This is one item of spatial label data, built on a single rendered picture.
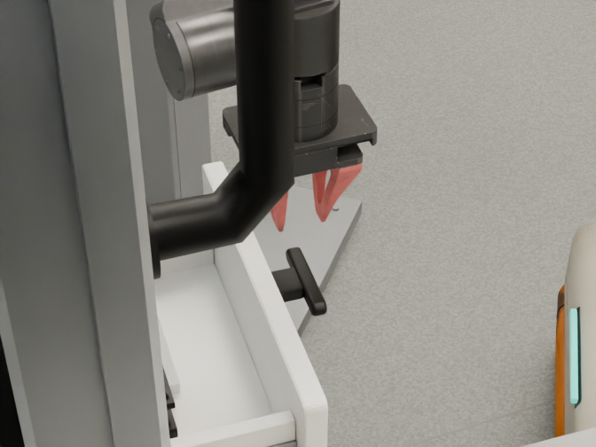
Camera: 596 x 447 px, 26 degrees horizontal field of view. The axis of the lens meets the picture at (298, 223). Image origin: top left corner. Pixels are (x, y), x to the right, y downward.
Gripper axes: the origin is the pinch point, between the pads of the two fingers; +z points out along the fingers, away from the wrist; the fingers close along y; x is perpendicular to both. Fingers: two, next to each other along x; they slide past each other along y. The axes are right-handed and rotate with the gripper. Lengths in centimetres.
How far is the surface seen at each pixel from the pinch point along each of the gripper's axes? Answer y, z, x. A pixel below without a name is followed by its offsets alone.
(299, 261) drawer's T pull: 0.3, 4.2, 0.8
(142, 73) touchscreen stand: -7, 49, -95
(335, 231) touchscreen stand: -40, 92, -95
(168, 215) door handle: 20, -42, 46
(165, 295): 10.0, 11.7, -6.6
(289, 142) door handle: 16, -44, 46
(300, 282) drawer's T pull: 1.0, 4.4, 3.0
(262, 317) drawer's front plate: 5.2, 3.6, 6.5
